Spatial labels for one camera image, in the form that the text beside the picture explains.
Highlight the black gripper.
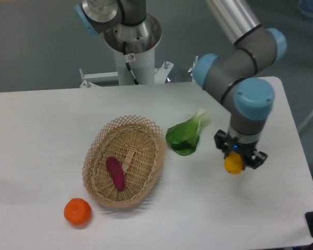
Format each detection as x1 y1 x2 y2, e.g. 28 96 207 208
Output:
214 130 268 169

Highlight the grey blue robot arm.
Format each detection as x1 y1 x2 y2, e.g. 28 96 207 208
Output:
74 1 287 174

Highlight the woven wicker basket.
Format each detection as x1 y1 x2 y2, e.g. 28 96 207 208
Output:
82 115 166 208

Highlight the green bok choy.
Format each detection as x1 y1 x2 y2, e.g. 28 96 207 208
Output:
165 109 210 156

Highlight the purple sweet potato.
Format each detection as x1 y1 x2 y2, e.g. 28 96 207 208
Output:
106 156 125 191

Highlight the blue object top right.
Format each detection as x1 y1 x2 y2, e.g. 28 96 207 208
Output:
297 0 313 21

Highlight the orange tangerine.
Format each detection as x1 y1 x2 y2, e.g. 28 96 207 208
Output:
63 198 92 226

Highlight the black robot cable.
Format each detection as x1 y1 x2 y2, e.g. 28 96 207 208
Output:
122 41 140 85

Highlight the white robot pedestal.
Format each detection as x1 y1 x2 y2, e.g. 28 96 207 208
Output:
79 14 174 88

